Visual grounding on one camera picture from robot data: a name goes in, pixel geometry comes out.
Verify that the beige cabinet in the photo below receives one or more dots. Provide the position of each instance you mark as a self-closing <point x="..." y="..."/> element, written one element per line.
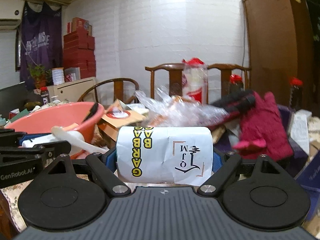
<point x="75" y="90"/>

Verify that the brown cardboard with red circle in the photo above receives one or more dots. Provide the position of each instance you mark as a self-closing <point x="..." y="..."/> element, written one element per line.
<point x="120" y="118"/>

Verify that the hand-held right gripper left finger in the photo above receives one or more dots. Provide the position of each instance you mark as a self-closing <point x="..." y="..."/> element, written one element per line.
<point x="111" y="160"/>

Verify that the white air conditioner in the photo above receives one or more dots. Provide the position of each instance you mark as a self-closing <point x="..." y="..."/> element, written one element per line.
<point x="8" y="12"/>

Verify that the white garbage bag roll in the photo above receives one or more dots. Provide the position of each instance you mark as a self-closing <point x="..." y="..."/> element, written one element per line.
<point x="162" y="155"/>

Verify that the floral cloth desktop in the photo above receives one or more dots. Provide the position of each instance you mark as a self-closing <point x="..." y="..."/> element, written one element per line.
<point x="12" y="197"/>

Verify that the purple hanging cloth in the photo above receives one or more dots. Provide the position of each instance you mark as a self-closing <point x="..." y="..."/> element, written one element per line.
<point x="41" y="35"/>

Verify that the crumpled clear plastic bag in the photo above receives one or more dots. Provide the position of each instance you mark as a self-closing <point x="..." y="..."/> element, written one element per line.
<point x="180" y="110"/>

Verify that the red-lidded snack jar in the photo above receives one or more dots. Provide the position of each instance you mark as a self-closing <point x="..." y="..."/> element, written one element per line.
<point x="196" y="85"/>

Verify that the dark red padded garment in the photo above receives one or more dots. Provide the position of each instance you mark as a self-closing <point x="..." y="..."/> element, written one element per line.
<point x="265" y="130"/>

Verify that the dark bottle with red cap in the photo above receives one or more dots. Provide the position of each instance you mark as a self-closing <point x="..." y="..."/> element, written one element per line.
<point x="236" y="83"/>
<point x="296" y="92"/>

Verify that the potted green plant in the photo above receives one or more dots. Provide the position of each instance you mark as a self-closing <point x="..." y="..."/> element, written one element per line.
<point x="38" y="75"/>

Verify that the flat dark blue box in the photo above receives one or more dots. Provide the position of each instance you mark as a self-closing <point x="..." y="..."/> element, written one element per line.
<point x="310" y="175"/>

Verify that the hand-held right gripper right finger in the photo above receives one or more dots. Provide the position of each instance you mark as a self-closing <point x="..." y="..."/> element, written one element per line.
<point x="217" y="161"/>

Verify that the brown wooden wardrobe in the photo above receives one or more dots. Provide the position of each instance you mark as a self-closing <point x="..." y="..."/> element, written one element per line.
<point x="272" y="42"/>

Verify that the small dark bottle red cap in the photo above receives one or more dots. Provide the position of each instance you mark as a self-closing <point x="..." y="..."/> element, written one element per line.
<point x="45" y="96"/>

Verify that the black monitor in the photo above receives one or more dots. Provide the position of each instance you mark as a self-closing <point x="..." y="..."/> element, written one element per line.
<point x="12" y="95"/>

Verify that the tall-back wooden chair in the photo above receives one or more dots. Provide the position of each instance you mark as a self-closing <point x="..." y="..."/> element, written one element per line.
<point x="175" y="80"/>
<point x="225" y="67"/>

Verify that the stack of red boxes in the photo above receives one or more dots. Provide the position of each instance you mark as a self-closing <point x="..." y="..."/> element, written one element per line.
<point x="78" y="55"/>

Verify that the stack of white bowls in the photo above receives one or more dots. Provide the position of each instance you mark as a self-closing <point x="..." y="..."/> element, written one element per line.
<point x="58" y="76"/>

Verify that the white plastic scoop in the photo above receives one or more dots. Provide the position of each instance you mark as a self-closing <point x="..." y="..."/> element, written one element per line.
<point x="72" y="138"/>

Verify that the pink plastic basin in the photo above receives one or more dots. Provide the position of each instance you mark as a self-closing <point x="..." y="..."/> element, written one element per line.
<point x="50" y="117"/>

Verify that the round-back wooden chair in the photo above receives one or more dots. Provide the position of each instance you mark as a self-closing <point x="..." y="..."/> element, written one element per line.
<point x="117" y="85"/>

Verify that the white carton box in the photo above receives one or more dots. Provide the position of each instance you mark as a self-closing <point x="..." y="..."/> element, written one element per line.
<point x="301" y="130"/>

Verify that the black glove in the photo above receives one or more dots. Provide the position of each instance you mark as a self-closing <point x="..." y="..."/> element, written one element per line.
<point x="237" y="101"/>

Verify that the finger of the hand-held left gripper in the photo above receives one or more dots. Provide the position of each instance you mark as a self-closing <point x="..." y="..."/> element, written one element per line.
<point x="42" y="148"/>
<point x="11" y="137"/>

